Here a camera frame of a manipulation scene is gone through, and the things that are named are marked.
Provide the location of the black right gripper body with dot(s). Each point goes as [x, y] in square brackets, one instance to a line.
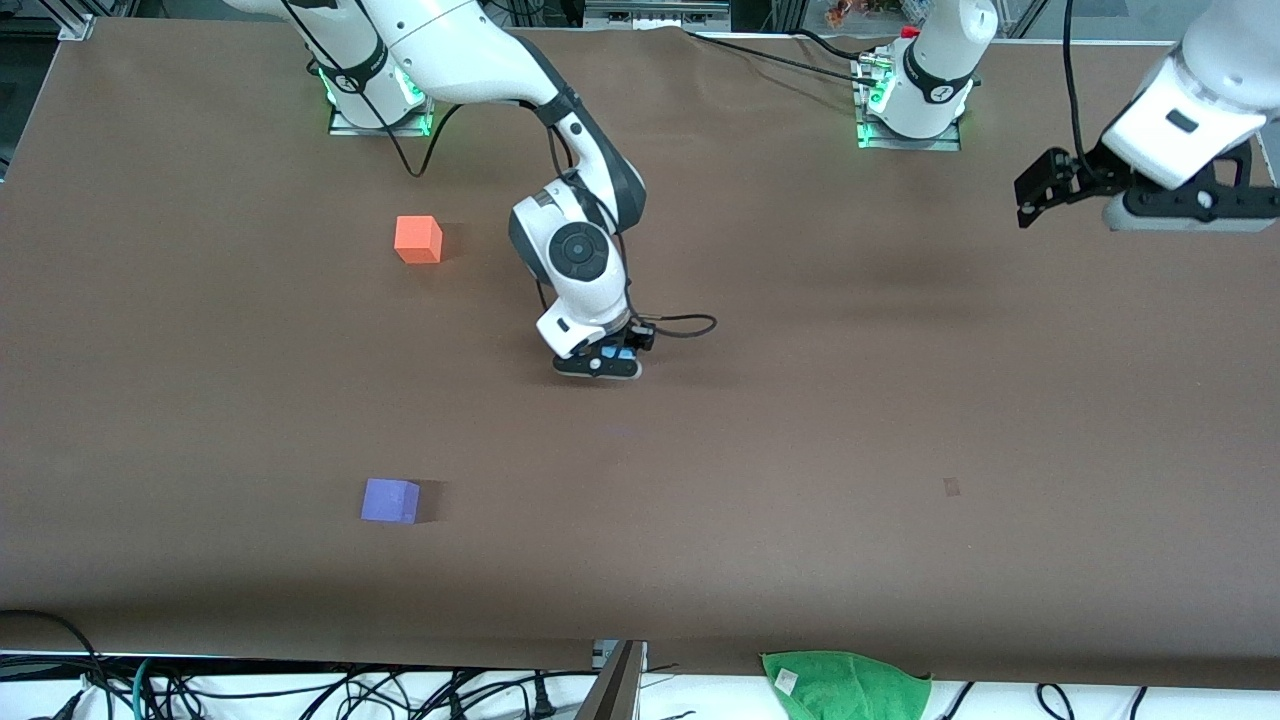
[637, 338]

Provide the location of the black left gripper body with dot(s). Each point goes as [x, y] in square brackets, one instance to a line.
[1087, 169]

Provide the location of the light blue foam block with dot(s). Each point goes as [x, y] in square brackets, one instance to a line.
[607, 352]

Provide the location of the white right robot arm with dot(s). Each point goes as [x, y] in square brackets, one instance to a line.
[580, 255]

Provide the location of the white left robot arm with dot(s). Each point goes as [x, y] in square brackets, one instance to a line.
[935, 80]

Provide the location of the orange foam block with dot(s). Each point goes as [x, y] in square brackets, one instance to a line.
[418, 240]

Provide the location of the purple foam block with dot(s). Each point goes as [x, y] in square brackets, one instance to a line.
[389, 501]

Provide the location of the black power plug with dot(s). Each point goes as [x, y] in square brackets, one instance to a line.
[545, 698]

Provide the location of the white cloth label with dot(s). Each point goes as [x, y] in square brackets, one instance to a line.
[786, 681]

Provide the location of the green microfibre cloth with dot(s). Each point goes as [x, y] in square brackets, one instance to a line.
[850, 688]

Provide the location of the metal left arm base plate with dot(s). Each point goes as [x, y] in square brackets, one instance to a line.
[950, 143]

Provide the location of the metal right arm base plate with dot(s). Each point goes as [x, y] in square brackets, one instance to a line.
[425, 125]

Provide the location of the aluminium frame rail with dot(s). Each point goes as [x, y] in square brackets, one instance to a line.
[655, 14]

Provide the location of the grey metal bracket post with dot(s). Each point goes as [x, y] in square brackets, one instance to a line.
[615, 690]

